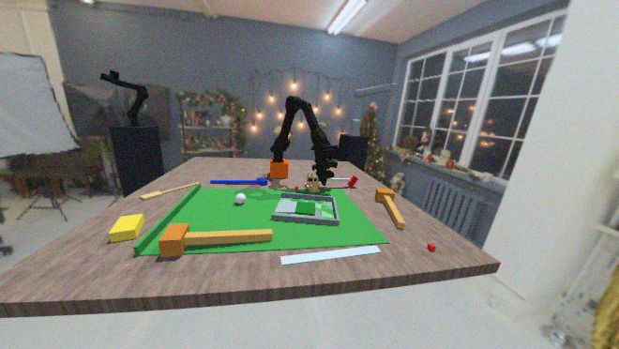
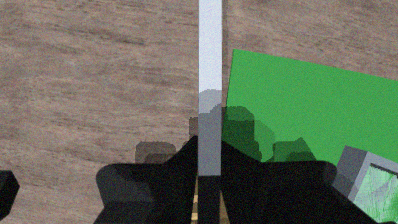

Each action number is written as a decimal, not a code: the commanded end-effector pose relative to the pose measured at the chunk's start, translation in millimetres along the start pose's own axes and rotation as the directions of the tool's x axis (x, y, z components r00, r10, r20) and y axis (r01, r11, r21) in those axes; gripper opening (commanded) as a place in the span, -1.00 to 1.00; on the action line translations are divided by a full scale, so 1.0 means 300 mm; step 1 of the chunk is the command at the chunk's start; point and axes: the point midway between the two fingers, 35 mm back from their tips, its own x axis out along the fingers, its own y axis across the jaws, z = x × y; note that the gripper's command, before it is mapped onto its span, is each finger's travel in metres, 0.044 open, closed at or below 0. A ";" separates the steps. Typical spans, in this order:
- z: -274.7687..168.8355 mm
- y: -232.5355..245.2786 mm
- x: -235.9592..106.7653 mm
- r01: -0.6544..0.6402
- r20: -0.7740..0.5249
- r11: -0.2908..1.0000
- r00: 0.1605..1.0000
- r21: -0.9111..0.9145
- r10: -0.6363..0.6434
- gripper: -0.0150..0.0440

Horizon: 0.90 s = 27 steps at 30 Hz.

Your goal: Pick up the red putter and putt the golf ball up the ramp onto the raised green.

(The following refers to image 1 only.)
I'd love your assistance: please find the yellow flat block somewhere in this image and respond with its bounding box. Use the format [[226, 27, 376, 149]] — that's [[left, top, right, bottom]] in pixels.
[[109, 214, 144, 242]]

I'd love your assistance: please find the blue long bar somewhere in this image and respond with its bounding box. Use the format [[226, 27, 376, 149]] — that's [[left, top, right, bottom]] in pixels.
[[210, 177, 267, 186]]

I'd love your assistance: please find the green putting mat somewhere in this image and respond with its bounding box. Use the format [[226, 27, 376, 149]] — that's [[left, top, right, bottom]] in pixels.
[[133, 189, 389, 256]]

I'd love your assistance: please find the white ball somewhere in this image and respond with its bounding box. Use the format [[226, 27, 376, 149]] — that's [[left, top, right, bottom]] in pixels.
[[235, 193, 246, 204]]

